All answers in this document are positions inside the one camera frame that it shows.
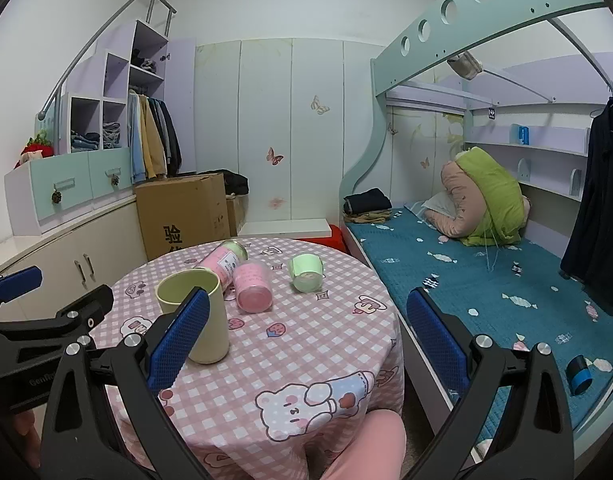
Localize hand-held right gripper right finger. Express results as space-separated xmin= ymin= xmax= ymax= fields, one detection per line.
xmin=407 ymin=288 xmax=577 ymax=480

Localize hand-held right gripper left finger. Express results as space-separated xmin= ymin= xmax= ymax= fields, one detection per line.
xmin=39 ymin=287 xmax=222 ymax=480

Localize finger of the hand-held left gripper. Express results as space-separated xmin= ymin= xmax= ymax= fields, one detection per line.
xmin=0 ymin=285 xmax=115 ymax=361
xmin=0 ymin=266 xmax=43 ymax=332

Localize pink cup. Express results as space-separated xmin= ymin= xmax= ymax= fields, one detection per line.
xmin=233 ymin=260 xmax=273 ymax=312

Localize light green cup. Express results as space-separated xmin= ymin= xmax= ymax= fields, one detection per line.
xmin=288 ymin=254 xmax=323 ymax=293

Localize olive green cup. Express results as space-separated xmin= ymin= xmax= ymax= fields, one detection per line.
xmin=155 ymin=269 xmax=230 ymax=365

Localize person's left hand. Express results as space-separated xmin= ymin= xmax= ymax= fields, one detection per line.
xmin=12 ymin=409 xmax=38 ymax=445

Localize low white cabinet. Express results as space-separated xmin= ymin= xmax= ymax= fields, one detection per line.
xmin=0 ymin=195 xmax=150 ymax=311

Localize bed with blue sheet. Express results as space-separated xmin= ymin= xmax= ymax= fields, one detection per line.
xmin=347 ymin=202 xmax=613 ymax=456

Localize pink bottle with green lid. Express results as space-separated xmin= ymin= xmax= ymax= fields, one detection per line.
xmin=194 ymin=240 xmax=250 ymax=293

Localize teal drawer chest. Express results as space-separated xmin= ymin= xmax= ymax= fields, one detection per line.
xmin=4 ymin=146 xmax=137 ymax=237

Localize round table with pink tablecloth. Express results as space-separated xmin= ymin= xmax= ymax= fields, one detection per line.
xmin=89 ymin=236 xmax=405 ymax=480

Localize person's pink trouser leg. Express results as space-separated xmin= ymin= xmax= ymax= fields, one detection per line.
xmin=314 ymin=408 xmax=407 ymax=480

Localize large cardboard box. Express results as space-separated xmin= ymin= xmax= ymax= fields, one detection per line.
xmin=135 ymin=173 xmax=230 ymax=262

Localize red plush toy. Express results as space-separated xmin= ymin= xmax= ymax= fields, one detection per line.
xmin=14 ymin=132 xmax=54 ymax=168

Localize small cardboard box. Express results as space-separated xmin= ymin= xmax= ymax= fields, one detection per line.
xmin=225 ymin=195 xmax=247 ymax=238

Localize white pillow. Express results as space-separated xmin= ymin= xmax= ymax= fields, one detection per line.
xmin=421 ymin=192 xmax=460 ymax=221

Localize tan folded clothes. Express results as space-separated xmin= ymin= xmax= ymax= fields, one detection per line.
xmin=343 ymin=210 xmax=393 ymax=225

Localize red cloth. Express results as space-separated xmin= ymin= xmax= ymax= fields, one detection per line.
xmin=314 ymin=225 xmax=348 ymax=253

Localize blue tape roll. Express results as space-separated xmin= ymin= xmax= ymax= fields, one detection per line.
xmin=565 ymin=355 xmax=595 ymax=395

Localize white board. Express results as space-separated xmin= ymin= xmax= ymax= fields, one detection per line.
xmin=236 ymin=218 xmax=332 ymax=241

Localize green and pink quilt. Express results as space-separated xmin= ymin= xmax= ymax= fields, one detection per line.
xmin=421 ymin=146 xmax=532 ymax=248

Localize black folded clothes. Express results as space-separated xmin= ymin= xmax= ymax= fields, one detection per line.
xmin=343 ymin=188 xmax=393 ymax=215

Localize black bag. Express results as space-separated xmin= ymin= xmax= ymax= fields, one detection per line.
xmin=221 ymin=170 xmax=250 ymax=197

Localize mustard hanging jacket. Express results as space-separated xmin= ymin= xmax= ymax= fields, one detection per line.
xmin=138 ymin=97 xmax=168 ymax=180

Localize light blue hanging shirt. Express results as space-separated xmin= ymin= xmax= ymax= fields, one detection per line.
xmin=126 ymin=92 xmax=144 ymax=184

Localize dark hanging jackets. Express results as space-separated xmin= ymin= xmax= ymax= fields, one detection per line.
xmin=154 ymin=99 xmax=183 ymax=177

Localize black hanging garment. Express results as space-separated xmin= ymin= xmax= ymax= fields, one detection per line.
xmin=559 ymin=97 xmax=613 ymax=316

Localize purple stair shelf cabinet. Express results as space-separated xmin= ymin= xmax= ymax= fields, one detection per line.
xmin=59 ymin=20 xmax=197 ymax=181

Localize white wardrobe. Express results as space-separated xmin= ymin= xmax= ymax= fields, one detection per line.
xmin=194 ymin=37 xmax=387 ymax=226

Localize grey metal handrail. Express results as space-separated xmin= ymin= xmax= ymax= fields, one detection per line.
xmin=36 ymin=0 xmax=177 ymax=121

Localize grey pouch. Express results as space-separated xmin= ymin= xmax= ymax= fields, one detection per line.
xmin=447 ymin=52 xmax=483 ymax=80

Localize white wall shelf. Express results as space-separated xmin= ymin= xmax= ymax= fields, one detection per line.
xmin=464 ymin=125 xmax=590 ymax=202

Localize teal bunk bed frame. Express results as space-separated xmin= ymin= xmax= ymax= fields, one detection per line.
xmin=338 ymin=0 xmax=613 ymax=461

